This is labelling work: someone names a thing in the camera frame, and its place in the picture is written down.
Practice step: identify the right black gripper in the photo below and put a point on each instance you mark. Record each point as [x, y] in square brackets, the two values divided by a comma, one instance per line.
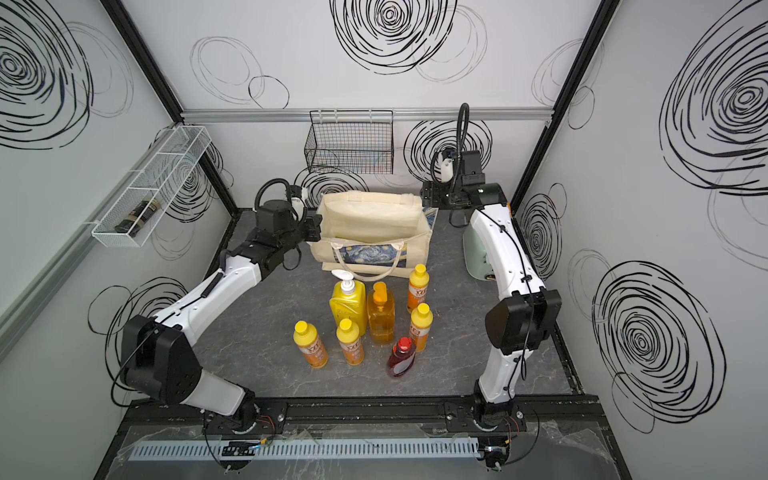
[430, 195]

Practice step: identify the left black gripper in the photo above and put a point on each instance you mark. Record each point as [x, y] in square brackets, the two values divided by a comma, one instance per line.
[311, 222]

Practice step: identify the cream canvas shopping bag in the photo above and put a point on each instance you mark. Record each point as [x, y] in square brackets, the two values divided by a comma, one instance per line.
[374, 235]

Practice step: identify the yellow pump soap bottle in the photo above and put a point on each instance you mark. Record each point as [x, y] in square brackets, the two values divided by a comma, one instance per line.
[349, 300]

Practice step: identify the orange bottle yellow cap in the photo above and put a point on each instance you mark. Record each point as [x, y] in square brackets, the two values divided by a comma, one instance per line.
[349, 337]
[422, 319]
[418, 285]
[307, 339]

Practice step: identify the amber dish soap bottle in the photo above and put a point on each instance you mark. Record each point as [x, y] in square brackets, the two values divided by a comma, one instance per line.
[381, 314]

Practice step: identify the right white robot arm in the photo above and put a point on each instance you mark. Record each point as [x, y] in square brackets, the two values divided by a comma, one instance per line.
[526, 311]

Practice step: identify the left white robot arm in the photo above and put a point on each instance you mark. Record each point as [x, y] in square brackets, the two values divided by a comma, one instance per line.
[157, 356]

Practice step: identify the red liquid bottle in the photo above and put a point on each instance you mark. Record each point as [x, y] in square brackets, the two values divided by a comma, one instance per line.
[402, 357]

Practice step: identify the dark bottle in shelf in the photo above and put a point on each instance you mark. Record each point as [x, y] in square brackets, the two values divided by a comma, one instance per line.
[138, 217]

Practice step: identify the black wire wall basket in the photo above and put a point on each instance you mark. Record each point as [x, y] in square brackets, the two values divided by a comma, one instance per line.
[355, 140]

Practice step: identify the white wire wall shelf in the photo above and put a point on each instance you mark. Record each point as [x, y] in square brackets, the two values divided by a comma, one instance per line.
[161, 174]

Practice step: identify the grey slotted cable duct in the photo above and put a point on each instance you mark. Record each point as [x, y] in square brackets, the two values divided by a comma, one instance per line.
[305, 449]

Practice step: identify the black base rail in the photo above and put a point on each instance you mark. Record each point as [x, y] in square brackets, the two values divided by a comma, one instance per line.
[436, 415]

